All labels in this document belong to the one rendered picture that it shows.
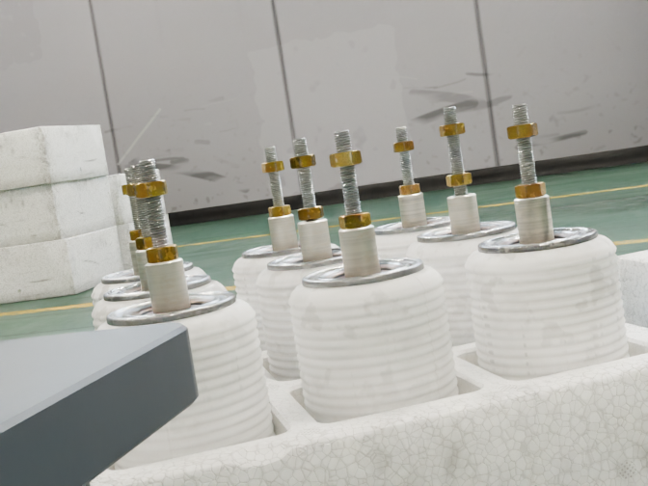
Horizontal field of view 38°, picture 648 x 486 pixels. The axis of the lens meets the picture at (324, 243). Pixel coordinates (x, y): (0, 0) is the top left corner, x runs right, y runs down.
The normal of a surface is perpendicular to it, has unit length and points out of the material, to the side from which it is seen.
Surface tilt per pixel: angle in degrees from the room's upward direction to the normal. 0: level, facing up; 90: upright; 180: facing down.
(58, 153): 90
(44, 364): 0
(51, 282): 90
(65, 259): 90
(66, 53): 90
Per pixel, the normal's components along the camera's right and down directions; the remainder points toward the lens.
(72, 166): 0.96, -0.12
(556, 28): -0.25, 0.13
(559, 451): 0.24, 0.06
